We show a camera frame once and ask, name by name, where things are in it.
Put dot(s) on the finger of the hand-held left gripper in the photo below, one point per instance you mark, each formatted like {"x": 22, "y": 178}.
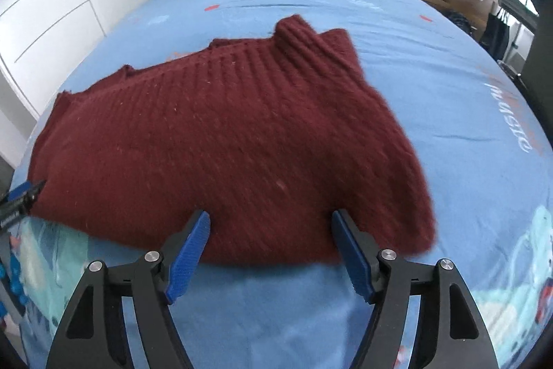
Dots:
{"x": 23, "y": 196}

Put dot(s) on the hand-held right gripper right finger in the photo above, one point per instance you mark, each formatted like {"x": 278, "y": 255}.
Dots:
{"x": 354, "y": 256}

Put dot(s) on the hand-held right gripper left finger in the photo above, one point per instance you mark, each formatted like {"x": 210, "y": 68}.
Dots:
{"x": 188, "y": 256}

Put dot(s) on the dark red knit sweater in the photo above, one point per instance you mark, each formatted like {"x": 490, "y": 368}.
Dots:
{"x": 224, "y": 135}

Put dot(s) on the blue printed bed sheet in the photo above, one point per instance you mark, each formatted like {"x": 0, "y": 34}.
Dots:
{"x": 432, "y": 92}

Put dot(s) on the black bag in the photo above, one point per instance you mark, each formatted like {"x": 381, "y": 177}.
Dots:
{"x": 497, "y": 34}

